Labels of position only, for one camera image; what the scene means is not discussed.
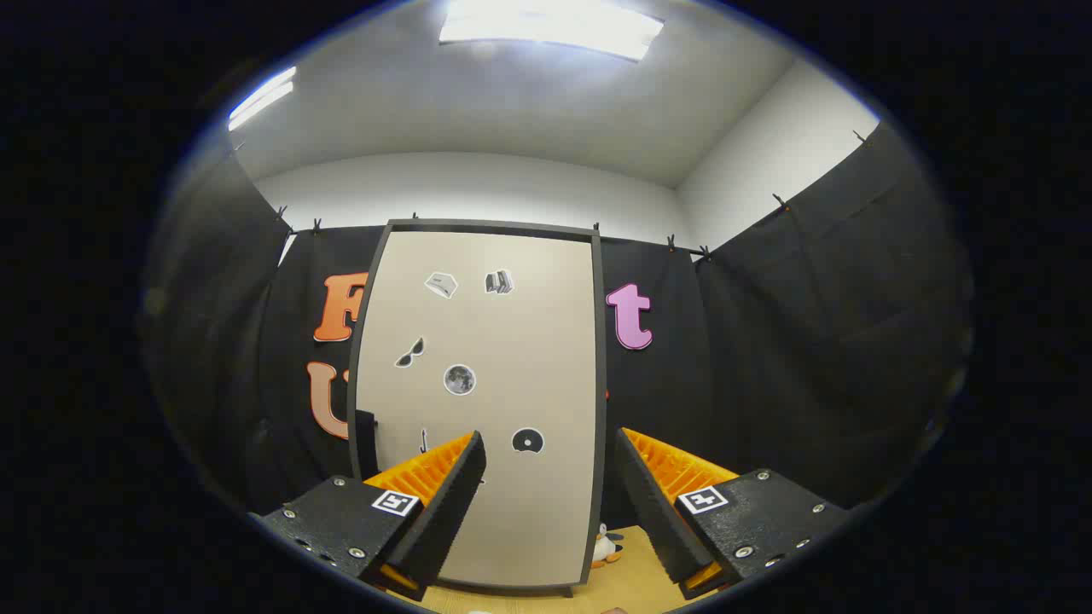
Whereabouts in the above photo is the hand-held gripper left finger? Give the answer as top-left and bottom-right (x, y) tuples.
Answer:
(249, 430), (488, 603)

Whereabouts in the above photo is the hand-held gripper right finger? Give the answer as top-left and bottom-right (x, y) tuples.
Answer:
(614, 426), (855, 601)

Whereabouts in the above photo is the black door handle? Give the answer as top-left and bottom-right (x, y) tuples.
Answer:
(354, 409), (381, 481)

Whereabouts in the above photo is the dark grey shoe cabinet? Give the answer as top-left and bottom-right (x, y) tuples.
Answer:
(346, 218), (609, 598)

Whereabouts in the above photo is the beige shoe cabinet door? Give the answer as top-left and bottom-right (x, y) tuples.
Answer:
(353, 229), (598, 589)

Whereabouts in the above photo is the small penguin toy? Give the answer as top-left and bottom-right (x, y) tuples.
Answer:
(590, 523), (624, 570)

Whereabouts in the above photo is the black backdrop cloth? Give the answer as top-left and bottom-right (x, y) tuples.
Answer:
(141, 119), (973, 531)

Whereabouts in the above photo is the row of black cloth clips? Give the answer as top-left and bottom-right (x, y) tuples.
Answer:
(275, 128), (873, 262)

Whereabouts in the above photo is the narrow ceiling light strip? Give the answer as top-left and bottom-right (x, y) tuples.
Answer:
(226, 66), (298, 133)

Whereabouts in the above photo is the wide ceiling light panel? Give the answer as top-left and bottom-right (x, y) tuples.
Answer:
(439, 0), (665, 63)

